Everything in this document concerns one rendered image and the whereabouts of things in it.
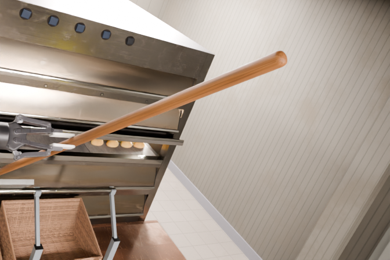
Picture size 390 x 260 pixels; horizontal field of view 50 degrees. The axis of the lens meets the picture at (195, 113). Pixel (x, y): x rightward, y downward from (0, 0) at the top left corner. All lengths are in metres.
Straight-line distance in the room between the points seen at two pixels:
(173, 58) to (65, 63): 0.75
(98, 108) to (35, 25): 0.70
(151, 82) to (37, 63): 0.79
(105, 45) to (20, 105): 0.61
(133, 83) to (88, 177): 0.76
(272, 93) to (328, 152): 0.97
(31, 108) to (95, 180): 0.79
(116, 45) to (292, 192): 2.64
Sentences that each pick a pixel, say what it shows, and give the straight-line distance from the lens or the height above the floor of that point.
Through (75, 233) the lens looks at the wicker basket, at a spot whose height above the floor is 0.61.
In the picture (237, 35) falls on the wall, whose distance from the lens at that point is 5.40.
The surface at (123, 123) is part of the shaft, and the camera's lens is 1.09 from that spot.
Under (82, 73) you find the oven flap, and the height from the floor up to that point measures 1.77.
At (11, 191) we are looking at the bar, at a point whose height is 1.17.
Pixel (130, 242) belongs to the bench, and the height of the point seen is 0.58.
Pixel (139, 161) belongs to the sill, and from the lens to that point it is 3.24.
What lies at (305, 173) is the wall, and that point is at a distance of 4.48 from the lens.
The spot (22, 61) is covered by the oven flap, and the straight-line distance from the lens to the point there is 2.54.
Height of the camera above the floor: 2.55
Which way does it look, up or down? 17 degrees down
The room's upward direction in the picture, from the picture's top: 23 degrees clockwise
